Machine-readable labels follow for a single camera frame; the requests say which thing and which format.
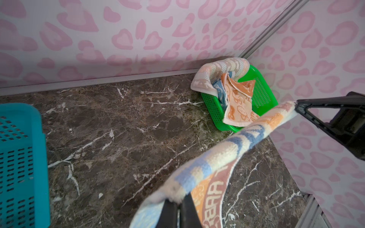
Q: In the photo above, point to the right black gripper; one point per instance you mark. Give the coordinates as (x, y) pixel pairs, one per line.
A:
(341, 118)

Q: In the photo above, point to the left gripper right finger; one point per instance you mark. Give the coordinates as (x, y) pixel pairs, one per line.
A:
(188, 214)

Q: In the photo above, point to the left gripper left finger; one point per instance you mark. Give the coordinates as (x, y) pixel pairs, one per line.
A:
(169, 215)

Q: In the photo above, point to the cream rabbit lettered towel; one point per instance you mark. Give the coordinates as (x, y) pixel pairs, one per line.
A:
(191, 174)

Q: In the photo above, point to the orange bear pattern towel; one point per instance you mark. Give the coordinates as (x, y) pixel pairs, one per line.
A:
(239, 112)

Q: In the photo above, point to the green plastic basket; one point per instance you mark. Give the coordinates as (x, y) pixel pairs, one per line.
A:
(263, 100)

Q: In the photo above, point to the blue patterned towel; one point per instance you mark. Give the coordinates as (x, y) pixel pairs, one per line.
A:
(222, 95)

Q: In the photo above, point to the pale pink patterned towel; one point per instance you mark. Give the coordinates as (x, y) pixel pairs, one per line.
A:
(210, 73)

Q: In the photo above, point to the teal plastic basket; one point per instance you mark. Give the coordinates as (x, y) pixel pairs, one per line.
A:
(24, 169)

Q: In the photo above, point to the right rear aluminium post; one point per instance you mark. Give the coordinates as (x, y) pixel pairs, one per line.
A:
(274, 26)

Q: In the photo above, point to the aluminium front rail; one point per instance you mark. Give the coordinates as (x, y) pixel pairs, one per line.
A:
(312, 216)

